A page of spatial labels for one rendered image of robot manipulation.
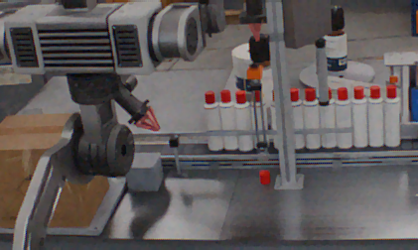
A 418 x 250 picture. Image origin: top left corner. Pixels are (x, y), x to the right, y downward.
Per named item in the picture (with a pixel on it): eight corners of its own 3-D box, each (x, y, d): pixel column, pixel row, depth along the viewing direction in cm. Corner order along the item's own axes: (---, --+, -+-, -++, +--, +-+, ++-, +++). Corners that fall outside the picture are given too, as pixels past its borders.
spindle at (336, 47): (348, 69, 296) (345, 2, 285) (348, 77, 288) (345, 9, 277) (326, 69, 297) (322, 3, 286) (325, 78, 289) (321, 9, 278)
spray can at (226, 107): (240, 143, 246) (233, 87, 238) (238, 150, 241) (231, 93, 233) (224, 144, 246) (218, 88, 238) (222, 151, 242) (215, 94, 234)
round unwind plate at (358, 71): (374, 62, 305) (374, 59, 305) (375, 90, 277) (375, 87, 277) (302, 63, 309) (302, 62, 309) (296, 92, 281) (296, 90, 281)
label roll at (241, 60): (233, 95, 284) (229, 61, 279) (236, 76, 303) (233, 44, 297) (285, 91, 283) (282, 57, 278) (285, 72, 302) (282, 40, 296)
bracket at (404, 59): (424, 54, 238) (424, 51, 238) (427, 65, 228) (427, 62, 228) (383, 55, 240) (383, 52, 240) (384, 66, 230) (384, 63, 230)
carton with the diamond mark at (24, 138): (110, 187, 231) (94, 111, 221) (88, 227, 209) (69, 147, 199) (25, 187, 234) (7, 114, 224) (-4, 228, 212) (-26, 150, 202)
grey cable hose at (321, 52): (330, 102, 223) (326, 37, 215) (330, 106, 220) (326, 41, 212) (319, 102, 224) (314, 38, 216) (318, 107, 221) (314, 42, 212)
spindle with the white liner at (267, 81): (279, 106, 271) (273, 30, 259) (277, 116, 263) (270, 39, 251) (255, 107, 272) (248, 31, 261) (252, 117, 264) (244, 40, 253)
